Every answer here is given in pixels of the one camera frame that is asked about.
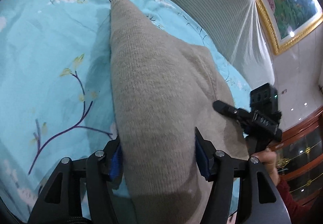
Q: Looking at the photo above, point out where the beige knit sweater brown trim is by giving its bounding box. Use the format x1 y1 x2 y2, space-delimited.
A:
111 0 249 223

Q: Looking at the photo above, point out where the red sleeve forearm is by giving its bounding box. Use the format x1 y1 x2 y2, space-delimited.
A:
277 178 310 224

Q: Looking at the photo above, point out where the person's right hand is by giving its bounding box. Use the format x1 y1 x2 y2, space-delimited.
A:
252 148 280 186

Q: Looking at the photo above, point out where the dark wooden cabinet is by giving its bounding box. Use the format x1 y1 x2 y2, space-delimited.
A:
269 107 322 205

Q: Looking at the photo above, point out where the light blue floral bed sheet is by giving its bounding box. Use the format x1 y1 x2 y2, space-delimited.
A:
1 0 251 222

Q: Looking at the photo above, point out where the gold framed landscape painting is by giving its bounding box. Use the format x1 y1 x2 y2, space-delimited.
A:
256 0 322 55

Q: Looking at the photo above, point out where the white ribbed bolster pillow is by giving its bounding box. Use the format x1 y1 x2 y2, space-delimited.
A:
172 0 275 88

